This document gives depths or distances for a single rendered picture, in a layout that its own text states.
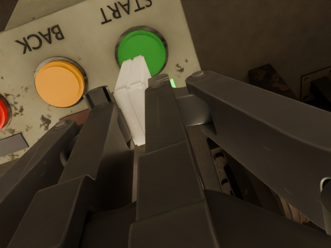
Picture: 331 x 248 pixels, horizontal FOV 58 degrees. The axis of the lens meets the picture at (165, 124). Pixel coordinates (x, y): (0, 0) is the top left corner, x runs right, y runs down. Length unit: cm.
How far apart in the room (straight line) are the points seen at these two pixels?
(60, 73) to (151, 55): 8
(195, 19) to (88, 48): 70
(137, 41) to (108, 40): 3
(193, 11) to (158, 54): 68
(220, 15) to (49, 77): 75
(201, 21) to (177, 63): 69
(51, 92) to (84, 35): 6
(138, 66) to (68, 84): 11
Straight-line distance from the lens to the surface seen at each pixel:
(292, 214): 78
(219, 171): 135
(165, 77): 16
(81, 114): 28
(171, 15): 26
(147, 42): 25
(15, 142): 31
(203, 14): 94
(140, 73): 15
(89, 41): 27
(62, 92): 27
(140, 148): 46
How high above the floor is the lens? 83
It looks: 46 degrees down
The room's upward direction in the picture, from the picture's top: 165 degrees clockwise
